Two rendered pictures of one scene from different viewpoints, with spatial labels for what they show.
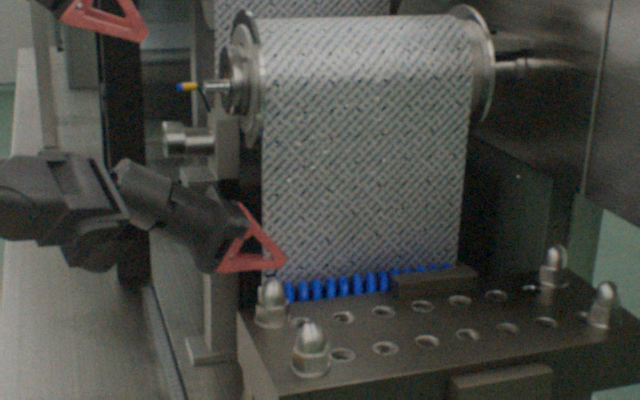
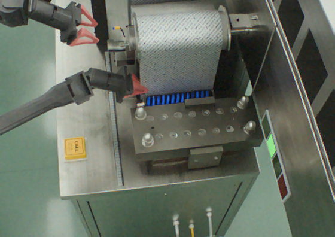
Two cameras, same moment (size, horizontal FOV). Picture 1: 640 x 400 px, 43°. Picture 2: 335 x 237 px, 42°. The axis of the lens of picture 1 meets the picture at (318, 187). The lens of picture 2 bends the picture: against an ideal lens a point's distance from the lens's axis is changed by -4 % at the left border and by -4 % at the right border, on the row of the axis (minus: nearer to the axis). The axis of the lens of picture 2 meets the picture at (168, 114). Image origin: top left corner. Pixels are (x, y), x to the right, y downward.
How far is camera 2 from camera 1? 0.83 m
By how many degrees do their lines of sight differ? 40
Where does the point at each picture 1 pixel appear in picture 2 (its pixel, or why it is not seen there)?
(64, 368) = not seen: hidden behind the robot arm
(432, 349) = (187, 137)
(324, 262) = (162, 90)
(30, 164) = (62, 88)
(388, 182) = (186, 72)
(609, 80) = (263, 70)
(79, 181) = (77, 88)
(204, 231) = (118, 90)
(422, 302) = (192, 111)
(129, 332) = not seen: hidden behind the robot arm
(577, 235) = not seen: hidden behind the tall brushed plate
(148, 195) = (100, 84)
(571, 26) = (259, 39)
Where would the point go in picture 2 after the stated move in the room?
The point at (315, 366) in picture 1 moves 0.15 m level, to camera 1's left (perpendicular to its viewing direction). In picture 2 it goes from (148, 144) to (99, 135)
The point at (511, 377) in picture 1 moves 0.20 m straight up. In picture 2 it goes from (209, 152) to (218, 119)
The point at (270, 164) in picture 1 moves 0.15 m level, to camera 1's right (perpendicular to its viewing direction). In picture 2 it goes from (142, 70) to (192, 78)
